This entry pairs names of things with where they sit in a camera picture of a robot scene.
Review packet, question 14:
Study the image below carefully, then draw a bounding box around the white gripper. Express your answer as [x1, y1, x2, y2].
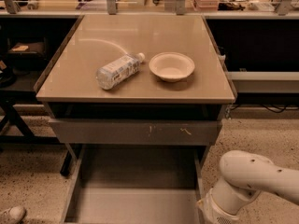
[197, 189, 239, 224]

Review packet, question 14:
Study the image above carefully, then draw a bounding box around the grey drawer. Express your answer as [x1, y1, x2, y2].
[60, 145, 204, 224]
[50, 119, 222, 146]

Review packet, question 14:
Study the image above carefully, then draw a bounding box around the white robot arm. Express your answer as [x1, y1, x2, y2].
[197, 150, 299, 224]

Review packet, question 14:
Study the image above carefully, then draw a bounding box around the grey drawer cabinet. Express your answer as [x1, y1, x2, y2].
[37, 14, 235, 224]

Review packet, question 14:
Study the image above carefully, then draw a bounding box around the grey top drawer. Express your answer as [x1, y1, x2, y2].
[50, 119, 222, 146]

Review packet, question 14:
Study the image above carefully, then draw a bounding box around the white paper bowl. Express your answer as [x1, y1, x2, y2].
[149, 52, 195, 82]

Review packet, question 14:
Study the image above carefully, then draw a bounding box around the clear plastic water bottle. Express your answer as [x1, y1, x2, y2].
[96, 53, 145, 90]

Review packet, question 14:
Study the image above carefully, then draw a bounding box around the white shoe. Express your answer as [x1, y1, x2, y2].
[0, 206, 27, 224]

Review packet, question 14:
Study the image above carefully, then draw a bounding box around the dark box under bench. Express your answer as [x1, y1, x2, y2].
[7, 41, 48, 70]

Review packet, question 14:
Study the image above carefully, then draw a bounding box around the black table leg frame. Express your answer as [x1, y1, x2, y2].
[0, 93, 73, 176]

